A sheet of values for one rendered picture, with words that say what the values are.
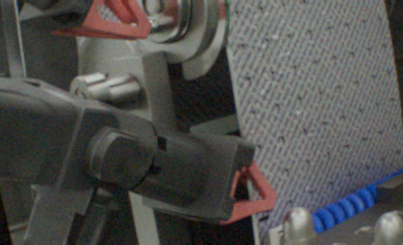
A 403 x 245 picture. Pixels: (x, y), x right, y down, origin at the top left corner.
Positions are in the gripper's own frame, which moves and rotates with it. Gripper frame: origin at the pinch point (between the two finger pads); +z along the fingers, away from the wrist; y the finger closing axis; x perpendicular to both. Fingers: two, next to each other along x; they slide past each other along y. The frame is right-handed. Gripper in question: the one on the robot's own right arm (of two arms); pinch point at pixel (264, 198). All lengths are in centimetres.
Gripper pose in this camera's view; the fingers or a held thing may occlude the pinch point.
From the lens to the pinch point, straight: 75.8
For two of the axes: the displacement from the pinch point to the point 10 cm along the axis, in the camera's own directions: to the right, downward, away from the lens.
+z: 7.5, 2.8, 6.0
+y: 6.1, 0.5, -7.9
